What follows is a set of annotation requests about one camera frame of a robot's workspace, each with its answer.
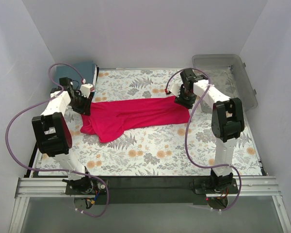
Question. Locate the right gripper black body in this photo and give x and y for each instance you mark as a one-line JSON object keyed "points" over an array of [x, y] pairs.
{"points": [[184, 101]]}

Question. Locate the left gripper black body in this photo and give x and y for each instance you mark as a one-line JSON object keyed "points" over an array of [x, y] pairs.
{"points": [[83, 107]]}

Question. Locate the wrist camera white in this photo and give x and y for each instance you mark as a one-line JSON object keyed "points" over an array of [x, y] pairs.
{"points": [[86, 89], [174, 90]]}

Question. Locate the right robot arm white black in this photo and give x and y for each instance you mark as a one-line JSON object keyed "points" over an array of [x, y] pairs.
{"points": [[227, 120]]}

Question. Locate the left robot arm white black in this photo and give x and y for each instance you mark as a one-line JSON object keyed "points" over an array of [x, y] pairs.
{"points": [[53, 135]]}

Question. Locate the red t-shirt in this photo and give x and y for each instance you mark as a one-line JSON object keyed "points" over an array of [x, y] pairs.
{"points": [[108, 120]]}

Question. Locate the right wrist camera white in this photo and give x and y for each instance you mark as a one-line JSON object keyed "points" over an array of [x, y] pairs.
{"points": [[174, 90]]}

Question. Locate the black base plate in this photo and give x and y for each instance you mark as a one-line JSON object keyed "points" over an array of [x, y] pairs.
{"points": [[152, 189]]}

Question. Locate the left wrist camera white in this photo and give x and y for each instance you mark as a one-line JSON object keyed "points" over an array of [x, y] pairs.
{"points": [[86, 89]]}

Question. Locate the clear plastic bin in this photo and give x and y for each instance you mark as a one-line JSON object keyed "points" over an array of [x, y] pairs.
{"points": [[227, 73]]}

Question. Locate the aluminium frame rail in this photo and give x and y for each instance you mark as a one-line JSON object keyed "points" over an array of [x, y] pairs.
{"points": [[177, 204]]}

